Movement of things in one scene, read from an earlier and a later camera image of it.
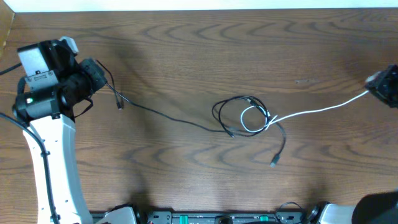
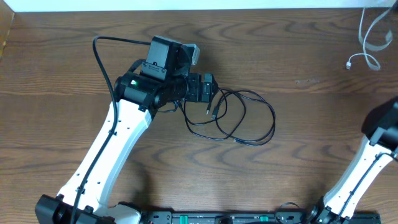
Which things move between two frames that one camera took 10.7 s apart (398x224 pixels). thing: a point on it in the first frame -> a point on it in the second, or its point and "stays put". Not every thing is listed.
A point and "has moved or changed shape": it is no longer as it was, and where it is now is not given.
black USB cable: [221, 129] -> [260, 99]
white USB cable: [288, 114] -> [377, 47]
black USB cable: [113, 82] has moved or changed shape
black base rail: [212, 216] stays put
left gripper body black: [93, 73] -> [206, 88]
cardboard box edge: [7, 17] stays put
